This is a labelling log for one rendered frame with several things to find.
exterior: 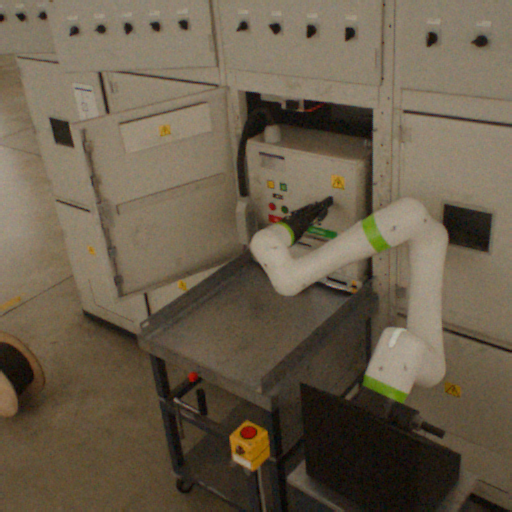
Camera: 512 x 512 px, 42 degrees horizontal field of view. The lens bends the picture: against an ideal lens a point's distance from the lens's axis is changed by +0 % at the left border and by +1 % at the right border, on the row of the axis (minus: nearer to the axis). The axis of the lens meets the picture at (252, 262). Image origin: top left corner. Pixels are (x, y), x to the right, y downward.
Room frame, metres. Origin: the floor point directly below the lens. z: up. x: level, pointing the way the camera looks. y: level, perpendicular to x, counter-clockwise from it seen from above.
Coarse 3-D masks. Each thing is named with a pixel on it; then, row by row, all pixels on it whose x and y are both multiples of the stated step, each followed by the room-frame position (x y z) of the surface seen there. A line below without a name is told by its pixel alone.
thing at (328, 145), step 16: (288, 128) 2.51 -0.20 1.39; (304, 128) 2.49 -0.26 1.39; (272, 144) 2.35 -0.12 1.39; (288, 144) 2.34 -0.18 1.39; (304, 144) 2.32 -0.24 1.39; (320, 144) 2.30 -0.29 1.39; (336, 144) 2.29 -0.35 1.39; (352, 144) 2.27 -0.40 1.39; (368, 144) 2.26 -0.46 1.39; (352, 160) 2.11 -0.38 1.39; (368, 160) 2.15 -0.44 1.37; (368, 176) 2.15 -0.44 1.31; (368, 192) 2.15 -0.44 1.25; (368, 208) 2.15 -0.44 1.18
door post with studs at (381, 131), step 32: (384, 0) 2.08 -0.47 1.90; (384, 32) 2.08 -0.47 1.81; (384, 64) 2.08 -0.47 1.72; (384, 96) 2.08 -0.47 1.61; (384, 128) 2.08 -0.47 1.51; (384, 160) 2.07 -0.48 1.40; (384, 192) 2.07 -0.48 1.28; (384, 256) 2.07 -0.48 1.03; (384, 288) 2.07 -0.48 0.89; (384, 320) 2.07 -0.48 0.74
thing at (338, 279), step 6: (252, 258) 2.42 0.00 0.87; (330, 276) 2.16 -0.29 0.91; (336, 276) 2.14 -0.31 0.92; (342, 276) 2.13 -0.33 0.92; (366, 276) 2.11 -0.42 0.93; (324, 282) 2.18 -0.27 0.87; (330, 282) 2.16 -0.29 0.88; (336, 282) 2.14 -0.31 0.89; (342, 282) 2.13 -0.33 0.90; (360, 282) 2.07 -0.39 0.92
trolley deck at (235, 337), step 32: (224, 288) 2.25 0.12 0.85; (256, 288) 2.22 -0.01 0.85; (320, 288) 2.18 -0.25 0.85; (192, 320) 2.05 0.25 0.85; (224, 320) 2.03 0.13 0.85; (256, 320) 2.01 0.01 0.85; (288, 320) 1.99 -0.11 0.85; (320, 320) 1.96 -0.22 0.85; (352, 320) 1.94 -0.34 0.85; (160, 352) 1.91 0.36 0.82; (192, 352) 1.85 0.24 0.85; (224, 352) 1.84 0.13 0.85; (256, 352) 1.82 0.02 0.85; (288, 352) 1.80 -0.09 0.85; (320, 352) 1.78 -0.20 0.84; (224, 384) 1.71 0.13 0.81; (256, 384) 1.65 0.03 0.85; (288, 384) 1.65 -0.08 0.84
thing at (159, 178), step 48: (192, 96) 2.44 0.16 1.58; (96, 144) 2.29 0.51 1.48; (144, 144) 2.34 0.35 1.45; (192, 144) 2.45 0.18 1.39; (96, 192) 2.27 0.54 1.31; (144, 192) 2.35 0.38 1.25; (192, 192) 2.43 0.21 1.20; (144, 240) 2.33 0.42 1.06; (192, 240) 2.43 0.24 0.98; (144, 288) 2.30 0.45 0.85
